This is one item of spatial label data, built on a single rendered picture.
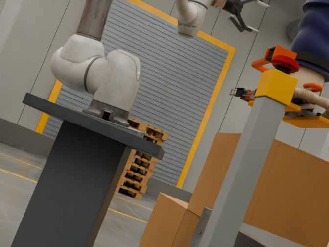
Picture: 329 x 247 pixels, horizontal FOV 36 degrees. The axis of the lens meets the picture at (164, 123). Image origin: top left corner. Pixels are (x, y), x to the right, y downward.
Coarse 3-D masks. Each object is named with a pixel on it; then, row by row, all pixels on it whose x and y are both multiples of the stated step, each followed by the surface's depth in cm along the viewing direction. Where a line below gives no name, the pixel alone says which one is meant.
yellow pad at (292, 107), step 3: (249, 102) 238; (252, 102) 235; (291, 102) 208; (249, 105) 239; (252, 105) 236; (288, 105) 208; (291, 105) 208; (294, 105) 208; (297, 105) 209; (285, 108) 214; (288, 108) 212; (291, 108) 210; (294, 108) 208; (297, 108) 209; (300, 108) 209; (285, 111) 220
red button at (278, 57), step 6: (276, 60) 123; (282, 60) 122; (288, 60) 122; (294, 60) 123; (276, 66) 125; (282, 66) 123; (288, 66) 122; (294, 66) 122; (288, 72) 123; (294, 72) 125
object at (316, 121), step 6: (318, 114) 221; (282, 120) 243; (288, 120) 237; (294, 120) 232; (300, 120) 227; (306, 120) 221; (312, 120) 216; (318, 120) 212; (324, 120) 211; (300, 126) 241; (306, 126) 235; (312, 126) 230; (318, 126) 224; (324, 126) 220
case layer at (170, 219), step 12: (156, 204) 302; (168, 204) 279; (180, 204) 261; (156, 216) 292; (168, 216) 270; (180, 216) 252; (192, 216) 236; (156, 228) 283; (168, 228) 262; (180, 228) 245; (192, 228) 229; (144, 240) 295; (156, 240) 274; (168, 240) 254; (180, 240) 238
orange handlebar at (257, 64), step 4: (256, 60) 213; (260, 60) 208; (264, 60) 204; (252, 64) 216; (256, 64) 212; (260, 64) 209; (264, 64) 207; (256, 68) 218; (260, 68) 218; (264, 68) 218; (304, 84) 218; (308, 84) 214; (312, 84) 212; (316, 84) 212; (312, 88) 219; (316, 88) 212; (320, 88) 212; (248, 96) 280
